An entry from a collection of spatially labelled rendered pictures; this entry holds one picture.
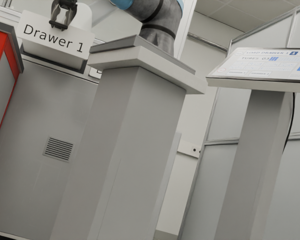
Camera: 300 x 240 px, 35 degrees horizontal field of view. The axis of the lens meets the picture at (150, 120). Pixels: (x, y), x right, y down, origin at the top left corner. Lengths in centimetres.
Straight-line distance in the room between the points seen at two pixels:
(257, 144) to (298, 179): 101
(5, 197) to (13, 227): 13
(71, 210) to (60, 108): 76
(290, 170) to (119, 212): 189
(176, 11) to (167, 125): 37
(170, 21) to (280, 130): 78
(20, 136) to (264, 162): 103
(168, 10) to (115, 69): 25
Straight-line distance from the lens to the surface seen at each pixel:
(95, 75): 210
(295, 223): 293
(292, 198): 300
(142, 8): 147
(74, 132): 207
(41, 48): 199
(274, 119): 203
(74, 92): 209
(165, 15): 151
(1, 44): 153
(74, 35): 189
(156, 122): 139
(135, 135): 135
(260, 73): 205
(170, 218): 567
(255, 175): 200
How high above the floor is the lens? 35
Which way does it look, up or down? 10 degrees up
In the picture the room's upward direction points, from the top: 16 degrees clockwise
